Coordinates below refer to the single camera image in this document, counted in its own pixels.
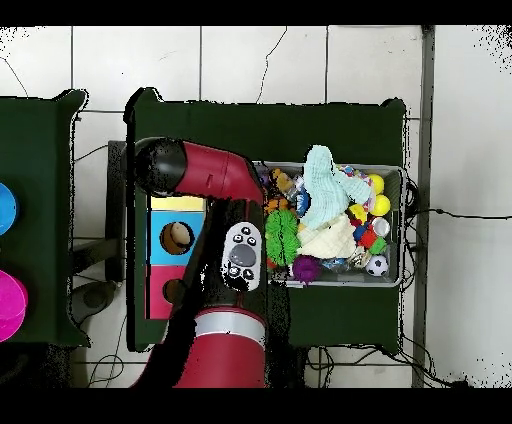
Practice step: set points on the mint waffle cloth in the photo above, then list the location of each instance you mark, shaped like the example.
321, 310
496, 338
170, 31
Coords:
324, 192

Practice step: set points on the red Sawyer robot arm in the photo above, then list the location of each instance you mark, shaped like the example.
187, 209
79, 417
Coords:
216, 172

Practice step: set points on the wooden box three holes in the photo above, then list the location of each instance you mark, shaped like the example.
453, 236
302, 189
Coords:
158, 248

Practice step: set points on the shallow clear mesh bin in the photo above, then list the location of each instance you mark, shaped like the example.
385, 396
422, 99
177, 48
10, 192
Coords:
394, 256

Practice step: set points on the green spiky rubber ball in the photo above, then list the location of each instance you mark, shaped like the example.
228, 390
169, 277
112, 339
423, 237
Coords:
282, 250

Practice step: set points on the purple rubber toy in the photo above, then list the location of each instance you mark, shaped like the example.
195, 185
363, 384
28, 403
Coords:
306, 268

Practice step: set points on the cream waffle cloth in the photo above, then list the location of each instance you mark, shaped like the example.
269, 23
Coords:
328, 240

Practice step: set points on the dark green table cloth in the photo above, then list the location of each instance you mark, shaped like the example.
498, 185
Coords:
36, 140
280, 128

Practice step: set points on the yellow cheese wedge toy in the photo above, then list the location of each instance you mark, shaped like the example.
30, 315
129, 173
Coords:
357, 212

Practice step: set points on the smooth yellow ball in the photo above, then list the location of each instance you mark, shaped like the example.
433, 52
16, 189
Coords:
376, 183

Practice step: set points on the yellow tennis ball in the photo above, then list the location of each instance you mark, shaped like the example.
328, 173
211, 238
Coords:
380, 204

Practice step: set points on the small red soda can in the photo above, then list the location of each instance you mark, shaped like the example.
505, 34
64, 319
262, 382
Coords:
380, 226

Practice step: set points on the small soccer ball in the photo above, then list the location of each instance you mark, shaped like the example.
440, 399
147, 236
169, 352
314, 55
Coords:
376, 265

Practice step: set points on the long grey strip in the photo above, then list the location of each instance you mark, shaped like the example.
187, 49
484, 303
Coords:
424, 160

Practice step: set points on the blue round disc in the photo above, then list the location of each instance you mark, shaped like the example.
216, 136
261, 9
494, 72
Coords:
7, 208

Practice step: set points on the magenta round disc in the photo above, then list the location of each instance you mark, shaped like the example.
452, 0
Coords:
11, 306

